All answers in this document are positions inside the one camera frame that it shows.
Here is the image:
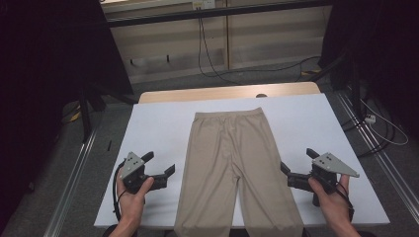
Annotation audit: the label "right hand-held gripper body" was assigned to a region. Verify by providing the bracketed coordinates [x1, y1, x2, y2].
[287, 152, 360, 207]

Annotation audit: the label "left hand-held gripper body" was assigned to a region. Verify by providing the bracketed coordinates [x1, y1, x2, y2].
[119, 151, 169, 196]

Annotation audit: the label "beige pants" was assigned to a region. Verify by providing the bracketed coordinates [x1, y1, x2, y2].
[173, 107, 304, 237]

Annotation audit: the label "person's left hand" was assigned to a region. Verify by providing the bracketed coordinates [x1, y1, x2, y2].
[116, 176, 155, 229]

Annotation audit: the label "person's right hand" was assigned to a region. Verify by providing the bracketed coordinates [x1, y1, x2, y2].
[307, 174, 355, 229]

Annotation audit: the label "white table mat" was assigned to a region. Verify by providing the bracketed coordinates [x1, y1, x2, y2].
[93, 93, 390, 230]

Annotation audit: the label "black stand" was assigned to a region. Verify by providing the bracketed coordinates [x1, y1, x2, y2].
[309, 52, 364, 122]
[77, 83, 137, 142]

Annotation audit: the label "wooden table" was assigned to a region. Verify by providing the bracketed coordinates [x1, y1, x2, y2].
[137, 81, 321, 105]

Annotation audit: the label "beige wooden cabinet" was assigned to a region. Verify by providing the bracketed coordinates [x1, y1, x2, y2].
[100, 0, 332, 85]

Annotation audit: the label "black curtain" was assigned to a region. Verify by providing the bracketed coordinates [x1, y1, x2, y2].
[318, 0, 419, 139]
[0, 0, 134, 228]

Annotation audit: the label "black horizontal bar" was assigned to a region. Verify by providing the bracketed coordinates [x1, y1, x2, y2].
[107, 0, 332, 29]

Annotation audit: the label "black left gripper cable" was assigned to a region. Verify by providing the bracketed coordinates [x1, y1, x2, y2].
[112, 160, 127, 222]

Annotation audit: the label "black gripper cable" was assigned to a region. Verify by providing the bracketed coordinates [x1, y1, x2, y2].
[112, 160, 127, 222]
[335, 181, 356, 222]

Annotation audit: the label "black floor cable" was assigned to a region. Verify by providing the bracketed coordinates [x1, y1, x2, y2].
[340, 98, 396, 159]

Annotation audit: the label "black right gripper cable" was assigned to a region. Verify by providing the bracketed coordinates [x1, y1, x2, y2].
[335, 181, 356, 222]

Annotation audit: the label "metal floor rail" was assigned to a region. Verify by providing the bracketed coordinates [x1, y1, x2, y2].
[42, 127, 98, 237]
[335, 92, 419, 215]

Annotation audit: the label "white floor cable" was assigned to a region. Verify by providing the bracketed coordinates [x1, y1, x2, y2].
[359, 98, 409, 147]

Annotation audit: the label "black wall cable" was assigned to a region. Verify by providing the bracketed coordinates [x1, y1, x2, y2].
[200, 17, 322, 83]
[197, 17, 242, 86]

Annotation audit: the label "white wall socket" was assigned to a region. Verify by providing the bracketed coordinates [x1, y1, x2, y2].
[192, 0, 216, 10]

